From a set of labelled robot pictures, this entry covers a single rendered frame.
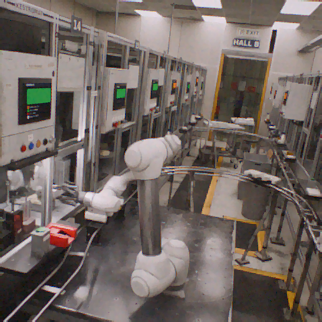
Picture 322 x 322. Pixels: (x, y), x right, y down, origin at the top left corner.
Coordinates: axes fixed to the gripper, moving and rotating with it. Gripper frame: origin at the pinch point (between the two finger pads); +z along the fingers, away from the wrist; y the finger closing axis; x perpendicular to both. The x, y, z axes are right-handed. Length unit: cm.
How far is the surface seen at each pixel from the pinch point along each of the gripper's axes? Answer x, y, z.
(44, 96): 35, 61, -11
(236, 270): -133, -100, -127
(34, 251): 51, -9, -19
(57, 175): -24.7, 1.2, 12.7
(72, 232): 28.2, -8.1, -26.6
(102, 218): -10.7, -16.0, -27.9
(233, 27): -826, 217, -45
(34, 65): 40, 75, -8
